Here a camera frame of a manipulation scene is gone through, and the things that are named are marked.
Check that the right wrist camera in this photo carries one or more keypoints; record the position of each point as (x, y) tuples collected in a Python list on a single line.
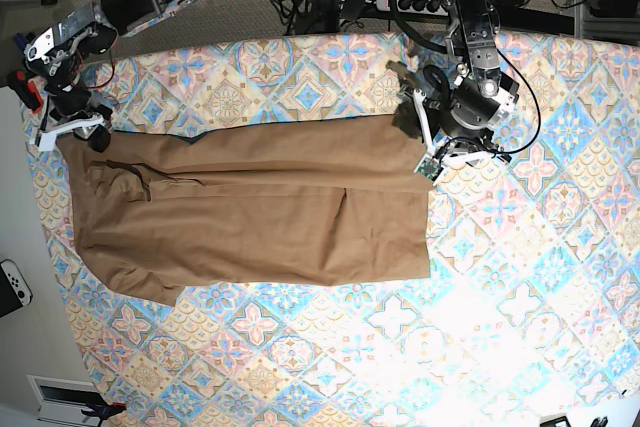
[(45, 141)]

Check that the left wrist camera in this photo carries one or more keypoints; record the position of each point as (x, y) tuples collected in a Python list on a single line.
[(430, 168)]

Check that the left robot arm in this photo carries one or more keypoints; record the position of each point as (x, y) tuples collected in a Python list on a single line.
[(469, 43)]

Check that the red and black clamp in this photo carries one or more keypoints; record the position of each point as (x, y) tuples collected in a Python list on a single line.
[(23, 84)]

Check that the brown t-shirt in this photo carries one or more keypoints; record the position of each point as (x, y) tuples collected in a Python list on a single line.
[(315, 202)]

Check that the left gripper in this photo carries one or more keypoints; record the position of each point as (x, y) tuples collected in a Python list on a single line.
[(458, 130)]

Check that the game console with white controller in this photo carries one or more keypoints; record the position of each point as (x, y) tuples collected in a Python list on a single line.
[(14, 290)]

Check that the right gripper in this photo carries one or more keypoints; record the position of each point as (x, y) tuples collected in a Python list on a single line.
[(76, 111)]

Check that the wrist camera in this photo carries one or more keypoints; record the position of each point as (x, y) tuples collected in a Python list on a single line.
[(45, 141), (430, 168)]

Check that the white power strip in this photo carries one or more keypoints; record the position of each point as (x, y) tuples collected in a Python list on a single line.
[(417, 7)]

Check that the white vent box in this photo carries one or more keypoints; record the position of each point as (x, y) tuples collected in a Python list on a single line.
[(61, 402)]

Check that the orange and black clamp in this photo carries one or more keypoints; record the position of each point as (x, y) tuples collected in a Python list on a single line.
[(103, 411)]

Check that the patterned tablecloth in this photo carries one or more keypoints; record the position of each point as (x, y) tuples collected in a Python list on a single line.
[(531, 308)]

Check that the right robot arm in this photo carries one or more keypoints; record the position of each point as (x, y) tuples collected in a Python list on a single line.
[(51, 82)]

